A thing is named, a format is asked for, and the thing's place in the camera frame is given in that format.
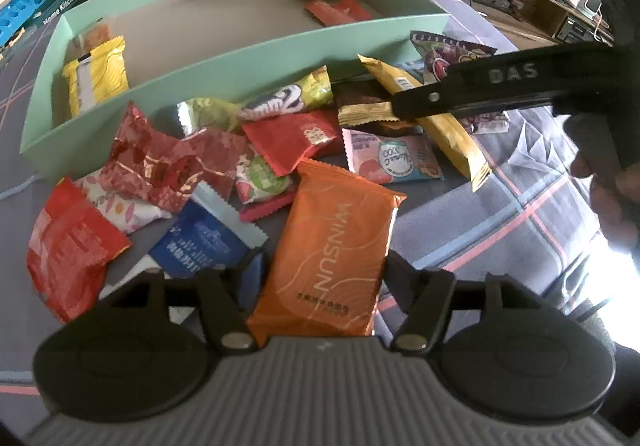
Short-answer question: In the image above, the long red snack packet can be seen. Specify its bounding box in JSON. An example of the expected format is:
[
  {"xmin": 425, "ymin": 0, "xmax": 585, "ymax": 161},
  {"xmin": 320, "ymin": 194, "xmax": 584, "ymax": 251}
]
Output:
[{"xmin": 304, "ymin": 0, "xmax": 374, "ymax": 28}]

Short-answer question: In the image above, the brown orange bar packet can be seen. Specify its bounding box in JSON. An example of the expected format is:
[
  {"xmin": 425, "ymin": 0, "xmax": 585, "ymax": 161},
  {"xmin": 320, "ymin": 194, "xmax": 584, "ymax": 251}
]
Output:
[{"xmin": 74, "ymin": 20, "xmax": 112, "ymax": 58}]

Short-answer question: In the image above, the light green snack packet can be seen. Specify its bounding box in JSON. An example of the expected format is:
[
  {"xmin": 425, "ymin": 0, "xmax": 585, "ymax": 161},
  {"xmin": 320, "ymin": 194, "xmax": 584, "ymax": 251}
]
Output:
[{"xmin": 176, "ymin": 97, "xmax": 242, "ymax": 135}]

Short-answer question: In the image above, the strawberry print candy packet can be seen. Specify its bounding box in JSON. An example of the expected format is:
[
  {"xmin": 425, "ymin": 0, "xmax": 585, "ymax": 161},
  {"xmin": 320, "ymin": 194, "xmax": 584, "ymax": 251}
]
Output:
[{"xmin": 234, "ymin": 155, "xmax": 297, "ymax": 223}]

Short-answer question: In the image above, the teal toy kitchen box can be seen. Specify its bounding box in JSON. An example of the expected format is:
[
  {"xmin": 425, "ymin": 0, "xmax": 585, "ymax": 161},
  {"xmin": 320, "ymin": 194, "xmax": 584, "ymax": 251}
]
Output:
[{"xmin": 29, "ymin": 0, "xmax": 89, "ymax": 30}]

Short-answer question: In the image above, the yellow-green candy packet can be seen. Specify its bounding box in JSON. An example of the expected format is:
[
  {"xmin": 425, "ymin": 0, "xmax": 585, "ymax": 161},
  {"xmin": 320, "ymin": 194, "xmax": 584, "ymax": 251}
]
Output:
[{"xmin": 237, "ymin": 66, "xmax": 335, "ymax": 123}]

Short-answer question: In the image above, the crinkled red foil packet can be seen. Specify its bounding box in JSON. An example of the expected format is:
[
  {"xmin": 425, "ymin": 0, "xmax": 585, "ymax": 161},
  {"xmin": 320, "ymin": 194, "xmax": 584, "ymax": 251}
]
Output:
[
  {"xmin": 172, "ymin": 127, "xmax": 252, "ymax": 201},
  {"xmin": 107, "ymin": 101, "xmax": 202, "ymax": 215}
]

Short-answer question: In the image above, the red packet with gold print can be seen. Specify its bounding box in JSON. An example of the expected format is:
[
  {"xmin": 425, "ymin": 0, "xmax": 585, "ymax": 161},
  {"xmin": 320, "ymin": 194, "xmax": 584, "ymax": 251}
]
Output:
[{"xmin": 242, "ymin": 109, "xmax": 347, "ymax": 178}]

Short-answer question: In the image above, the blue cracker packet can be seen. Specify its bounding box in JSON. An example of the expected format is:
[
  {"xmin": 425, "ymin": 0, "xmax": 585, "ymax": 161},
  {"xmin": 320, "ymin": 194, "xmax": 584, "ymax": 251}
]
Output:
[{"xmin": 147, "ymin": 181, "xmax": 269, "ymax": 312}]

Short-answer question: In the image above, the long yellow biscuit packet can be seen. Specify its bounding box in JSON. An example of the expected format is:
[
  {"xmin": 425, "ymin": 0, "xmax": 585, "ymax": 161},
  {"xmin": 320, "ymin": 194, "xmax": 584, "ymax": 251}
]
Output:
[{"xmin": 357, "ymin": 54, "xmax": 494, "ymax": 193}]

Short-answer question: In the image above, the large red snack packet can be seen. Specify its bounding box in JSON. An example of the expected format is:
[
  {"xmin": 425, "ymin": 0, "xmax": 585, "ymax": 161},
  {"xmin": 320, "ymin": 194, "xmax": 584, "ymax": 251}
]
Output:
[{"xmin": 26, "ymin": 177, "xmax": 132, "ymax": 324}]

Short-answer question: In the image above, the pink drink-print packet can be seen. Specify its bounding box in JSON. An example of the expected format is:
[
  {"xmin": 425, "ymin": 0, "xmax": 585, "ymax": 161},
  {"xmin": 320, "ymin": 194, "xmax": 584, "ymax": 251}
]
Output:
[{"xmin": 342, "ymin": 128, "xmax": 444, "ymax": 185}]

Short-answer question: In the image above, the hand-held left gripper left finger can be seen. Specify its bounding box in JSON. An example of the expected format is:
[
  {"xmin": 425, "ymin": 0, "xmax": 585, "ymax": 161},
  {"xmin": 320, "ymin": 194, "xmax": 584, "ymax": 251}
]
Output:
[{"xmin": 100, "ymin": 250, "xmax": 268, "ymax": 358}]

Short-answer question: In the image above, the person's right hand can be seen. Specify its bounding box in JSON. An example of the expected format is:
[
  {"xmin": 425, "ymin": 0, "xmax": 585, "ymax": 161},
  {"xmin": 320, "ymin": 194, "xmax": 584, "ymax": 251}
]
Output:
[{"xmin": 564, "ymin": 116, "xmax": 640, "ymax": 247}]

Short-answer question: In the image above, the brown packet with gold edges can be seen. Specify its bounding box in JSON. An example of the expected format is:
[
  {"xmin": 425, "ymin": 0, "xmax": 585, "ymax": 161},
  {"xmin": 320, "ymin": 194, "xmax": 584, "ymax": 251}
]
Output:
[{"xmin": 332, "ymin": 80, "xmax": 427, "ymax": 138}]

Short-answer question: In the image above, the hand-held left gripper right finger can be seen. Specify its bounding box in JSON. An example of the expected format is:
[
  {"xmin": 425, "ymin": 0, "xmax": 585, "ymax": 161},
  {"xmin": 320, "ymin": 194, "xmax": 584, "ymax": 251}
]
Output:
[{"xmin": 382, "ymin": 250, "xmax": 551, "ymax": 353}]

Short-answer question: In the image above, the purple grape candy packet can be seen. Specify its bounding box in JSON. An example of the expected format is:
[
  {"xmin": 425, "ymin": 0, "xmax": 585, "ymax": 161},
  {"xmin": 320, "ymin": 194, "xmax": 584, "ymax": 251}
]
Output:
[{"xmin": 409, "ymin": 30, "xmax": 510, "ymax": 135}]

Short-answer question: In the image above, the white pink leaf-print packet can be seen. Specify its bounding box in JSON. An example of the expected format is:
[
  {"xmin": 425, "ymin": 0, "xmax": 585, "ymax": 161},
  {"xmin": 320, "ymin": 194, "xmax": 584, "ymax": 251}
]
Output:
[{"xmin": 74, "ymin": 166, "xmax": 173, "ymax": 235}]

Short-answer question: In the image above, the orange snack packet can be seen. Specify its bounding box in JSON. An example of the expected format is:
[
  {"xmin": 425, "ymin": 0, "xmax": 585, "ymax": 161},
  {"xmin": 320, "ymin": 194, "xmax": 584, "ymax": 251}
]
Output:
[{"xmin": 245, "ymin": 158, "xmax": 407, "ymax": 338}]

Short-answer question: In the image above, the mint green cardboard box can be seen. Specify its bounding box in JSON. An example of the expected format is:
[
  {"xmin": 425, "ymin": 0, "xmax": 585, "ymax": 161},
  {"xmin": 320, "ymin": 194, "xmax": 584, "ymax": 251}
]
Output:
[{"xmin": 19, "ymin": 0, "xmax": 451, "ymax": 182}]

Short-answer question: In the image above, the yellow wavy-line snack packet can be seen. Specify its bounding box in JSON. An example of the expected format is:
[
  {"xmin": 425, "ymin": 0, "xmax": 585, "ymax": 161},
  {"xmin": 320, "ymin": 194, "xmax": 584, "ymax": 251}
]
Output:
[{"xmin": 62, "ymin": 36, "xmax": 131, "ymax": 118}]

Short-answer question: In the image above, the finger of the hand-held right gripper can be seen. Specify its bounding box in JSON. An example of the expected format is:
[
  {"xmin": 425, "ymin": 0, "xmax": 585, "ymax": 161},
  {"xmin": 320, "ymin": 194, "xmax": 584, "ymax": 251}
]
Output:
[
  {"xmin": 441, "ymin": 42, "xmax": 622, "ymax": 93},
  {"xmin": 392, "ymin": 83, "xmax": 555, "ymax": 122}
]

